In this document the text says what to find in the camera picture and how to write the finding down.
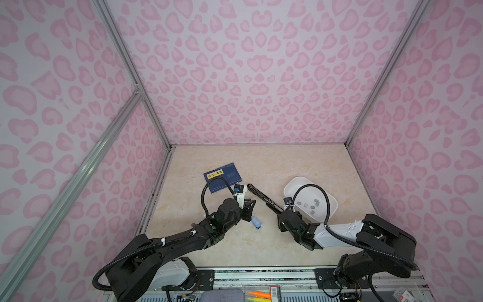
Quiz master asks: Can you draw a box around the light blue mini stapler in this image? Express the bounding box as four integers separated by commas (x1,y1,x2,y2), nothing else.
251,216,262,229

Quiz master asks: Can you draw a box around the black long stapler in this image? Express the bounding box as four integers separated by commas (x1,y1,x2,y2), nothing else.
247,184,283,215

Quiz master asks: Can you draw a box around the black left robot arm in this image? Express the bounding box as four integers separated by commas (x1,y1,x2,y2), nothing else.
91,176,256,301

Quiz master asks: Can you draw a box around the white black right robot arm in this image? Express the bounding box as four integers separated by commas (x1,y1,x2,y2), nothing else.
277,184,419,299

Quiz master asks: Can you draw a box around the blue book yellow label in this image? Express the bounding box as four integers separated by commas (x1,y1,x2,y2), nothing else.
203,162,242,193

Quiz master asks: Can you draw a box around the orange marker pen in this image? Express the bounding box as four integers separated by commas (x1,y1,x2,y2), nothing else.
247,290,272,299

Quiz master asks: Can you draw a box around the yellow marker pen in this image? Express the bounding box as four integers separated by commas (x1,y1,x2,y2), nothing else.
248,296,271,302

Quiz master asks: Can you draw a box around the grey foam pad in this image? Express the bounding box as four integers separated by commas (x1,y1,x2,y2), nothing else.
199,289,245,302

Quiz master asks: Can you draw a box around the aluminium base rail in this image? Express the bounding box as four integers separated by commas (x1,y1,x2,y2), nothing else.
101,265,435,302

